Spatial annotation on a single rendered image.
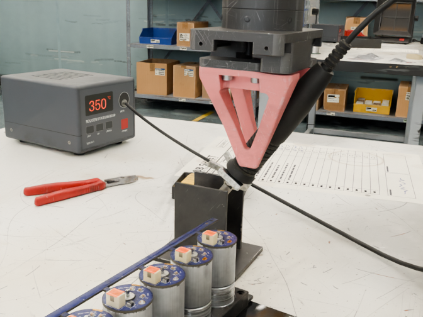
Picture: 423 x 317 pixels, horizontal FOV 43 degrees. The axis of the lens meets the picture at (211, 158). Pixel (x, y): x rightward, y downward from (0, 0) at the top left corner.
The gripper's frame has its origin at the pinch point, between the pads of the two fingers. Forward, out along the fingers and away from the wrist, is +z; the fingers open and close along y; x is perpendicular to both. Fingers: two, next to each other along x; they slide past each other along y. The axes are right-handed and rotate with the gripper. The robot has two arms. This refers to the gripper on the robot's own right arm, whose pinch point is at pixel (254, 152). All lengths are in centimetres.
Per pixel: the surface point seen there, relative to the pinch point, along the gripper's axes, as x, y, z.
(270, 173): -6.4, -23.5, 9.4
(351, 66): -26, -171, 11
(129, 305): 0.7, 17.9, 3.2
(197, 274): 1.6, 12.5, 3.9
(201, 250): 1.0, 10.8, 3.2
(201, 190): -3.5, 1.8, 3.1
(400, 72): -8, -172, 12
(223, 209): -1.6, 1.8, 4.3
